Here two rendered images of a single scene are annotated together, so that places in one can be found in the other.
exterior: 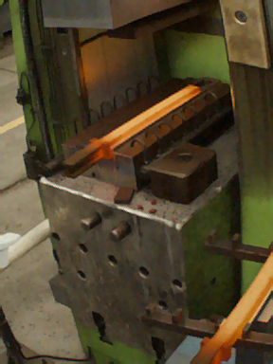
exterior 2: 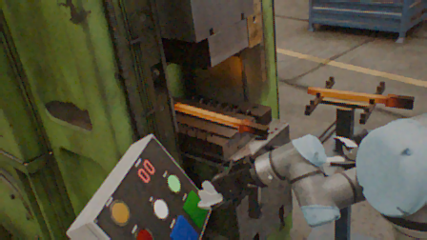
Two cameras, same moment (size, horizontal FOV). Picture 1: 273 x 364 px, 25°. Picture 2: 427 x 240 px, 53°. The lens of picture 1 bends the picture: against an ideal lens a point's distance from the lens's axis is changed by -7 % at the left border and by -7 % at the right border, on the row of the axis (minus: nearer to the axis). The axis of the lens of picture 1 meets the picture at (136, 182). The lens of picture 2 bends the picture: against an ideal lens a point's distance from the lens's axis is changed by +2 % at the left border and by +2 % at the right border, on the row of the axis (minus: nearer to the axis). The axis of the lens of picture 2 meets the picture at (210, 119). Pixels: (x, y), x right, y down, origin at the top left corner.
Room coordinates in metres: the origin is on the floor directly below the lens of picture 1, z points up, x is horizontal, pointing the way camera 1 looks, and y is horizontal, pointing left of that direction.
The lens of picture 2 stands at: (1.29, 1.38, 1.75)
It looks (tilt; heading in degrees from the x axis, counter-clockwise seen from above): 28 degrees down; 270
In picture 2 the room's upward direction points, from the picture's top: 8 degrees counter-clockwise
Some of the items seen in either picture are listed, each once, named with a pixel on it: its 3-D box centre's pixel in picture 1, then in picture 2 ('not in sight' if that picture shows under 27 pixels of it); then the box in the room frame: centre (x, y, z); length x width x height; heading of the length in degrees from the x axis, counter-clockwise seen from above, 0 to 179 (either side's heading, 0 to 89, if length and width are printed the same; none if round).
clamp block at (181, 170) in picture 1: (186, 172); (254, 115); (1.13, -0.10, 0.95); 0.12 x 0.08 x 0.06; 137
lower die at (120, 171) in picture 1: (158, 121); (195, 124); (1.36, -0.07, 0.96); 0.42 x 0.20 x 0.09; 137
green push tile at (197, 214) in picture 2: not in sight; (194, 209); (1.37, 0.49, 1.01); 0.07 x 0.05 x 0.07; 72
